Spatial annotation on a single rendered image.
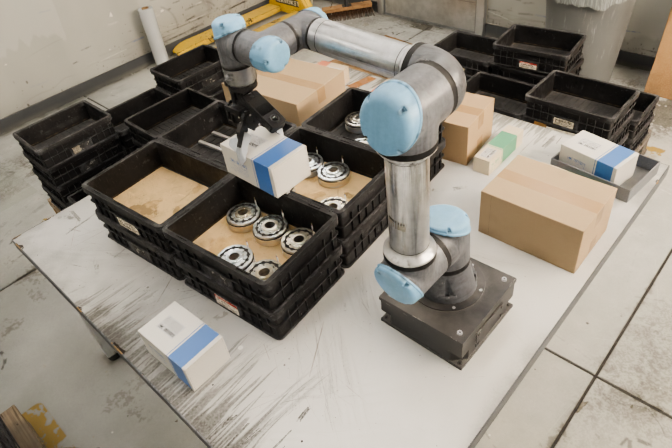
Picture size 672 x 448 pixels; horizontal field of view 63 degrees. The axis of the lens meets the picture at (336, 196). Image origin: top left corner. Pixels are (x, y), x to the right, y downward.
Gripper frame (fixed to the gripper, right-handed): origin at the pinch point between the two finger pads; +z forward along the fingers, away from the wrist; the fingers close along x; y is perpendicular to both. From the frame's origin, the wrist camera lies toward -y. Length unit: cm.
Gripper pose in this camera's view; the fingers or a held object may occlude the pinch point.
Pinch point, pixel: (264, 153)
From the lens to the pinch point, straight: 143.2
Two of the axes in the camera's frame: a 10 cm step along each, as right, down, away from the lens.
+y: -7.3, -3.5, 5.8
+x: -6.7, 5.2, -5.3
